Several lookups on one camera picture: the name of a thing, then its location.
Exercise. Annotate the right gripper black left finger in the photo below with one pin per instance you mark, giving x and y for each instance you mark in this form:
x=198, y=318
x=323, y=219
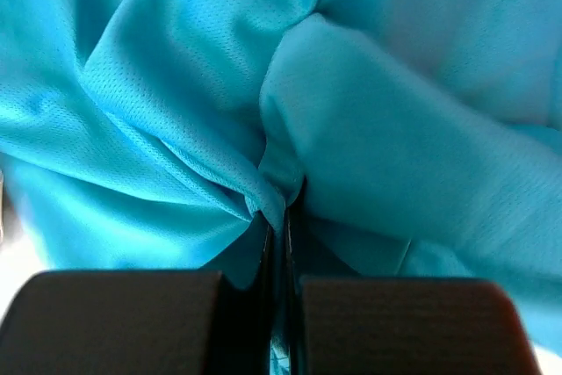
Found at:
x=215, y=320

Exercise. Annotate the teal t shirt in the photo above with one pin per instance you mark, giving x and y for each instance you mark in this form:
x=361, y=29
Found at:
x=424, y=136

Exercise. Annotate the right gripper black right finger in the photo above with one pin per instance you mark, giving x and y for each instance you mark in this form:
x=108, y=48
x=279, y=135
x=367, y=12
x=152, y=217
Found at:
x=340, y=321

